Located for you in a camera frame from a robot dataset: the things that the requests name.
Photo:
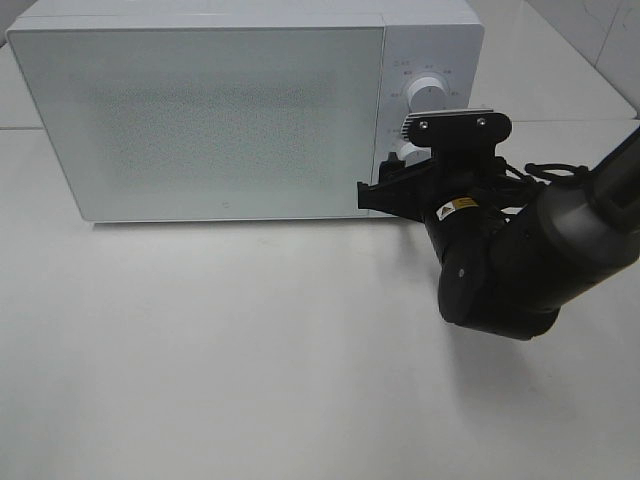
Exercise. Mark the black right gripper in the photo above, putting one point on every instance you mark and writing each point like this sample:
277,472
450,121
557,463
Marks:
430,191

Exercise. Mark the white microwave knob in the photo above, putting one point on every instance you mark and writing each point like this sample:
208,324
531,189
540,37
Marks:
429,92
411,155

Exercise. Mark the white microwave door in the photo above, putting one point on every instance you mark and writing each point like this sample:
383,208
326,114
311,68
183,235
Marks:
183,125

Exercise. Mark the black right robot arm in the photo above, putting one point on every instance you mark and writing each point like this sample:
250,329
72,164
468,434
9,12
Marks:
514,245

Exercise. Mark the white microwave oven body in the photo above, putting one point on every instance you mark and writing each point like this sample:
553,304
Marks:
441,37

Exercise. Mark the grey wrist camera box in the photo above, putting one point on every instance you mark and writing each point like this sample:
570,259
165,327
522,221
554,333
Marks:
450,129

